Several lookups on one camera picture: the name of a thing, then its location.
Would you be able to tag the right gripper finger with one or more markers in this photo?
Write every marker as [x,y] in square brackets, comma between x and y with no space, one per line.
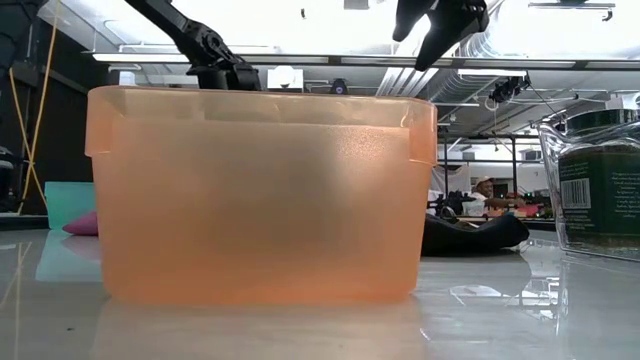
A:
[407,17]
[455,25]

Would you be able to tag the green label spice jar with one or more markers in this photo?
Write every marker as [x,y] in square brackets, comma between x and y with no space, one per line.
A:
[600,195]

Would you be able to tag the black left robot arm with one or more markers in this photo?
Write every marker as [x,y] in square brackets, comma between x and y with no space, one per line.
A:
[200,40]

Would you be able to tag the long ceiling light strip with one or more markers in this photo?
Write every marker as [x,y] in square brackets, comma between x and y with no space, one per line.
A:
[350,60]

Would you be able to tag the orange flat board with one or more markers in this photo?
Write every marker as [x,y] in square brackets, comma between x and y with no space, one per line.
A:
[260,200]

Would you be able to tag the person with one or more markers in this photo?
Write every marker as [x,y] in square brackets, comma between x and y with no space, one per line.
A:
[482,197]

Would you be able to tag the clear plastic bin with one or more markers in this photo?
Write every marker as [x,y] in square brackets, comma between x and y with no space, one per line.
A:
[550,200]

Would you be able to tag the teal plastic bin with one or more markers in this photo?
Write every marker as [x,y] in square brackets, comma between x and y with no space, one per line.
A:
[67,200]

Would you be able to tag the magenta cloth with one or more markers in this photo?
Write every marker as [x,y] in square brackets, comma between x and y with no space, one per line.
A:
[82,225]

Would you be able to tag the black cloth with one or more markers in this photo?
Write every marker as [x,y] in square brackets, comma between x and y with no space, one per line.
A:
[475,237]

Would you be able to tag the silver ventilation duct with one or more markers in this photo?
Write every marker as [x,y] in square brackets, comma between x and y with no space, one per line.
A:
[415,82]

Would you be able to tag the hanging black camera rig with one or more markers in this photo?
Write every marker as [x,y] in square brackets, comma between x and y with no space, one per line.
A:
[507,89]

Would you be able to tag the black ceiling camera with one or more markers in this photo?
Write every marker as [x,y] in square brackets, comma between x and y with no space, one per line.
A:
[339,86]

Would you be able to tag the background black station frame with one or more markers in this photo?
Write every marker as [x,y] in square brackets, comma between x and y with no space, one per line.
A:
[445,165]

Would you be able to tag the black aluminium rig frame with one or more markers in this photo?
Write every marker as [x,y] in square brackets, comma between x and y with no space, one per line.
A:
[25,222]

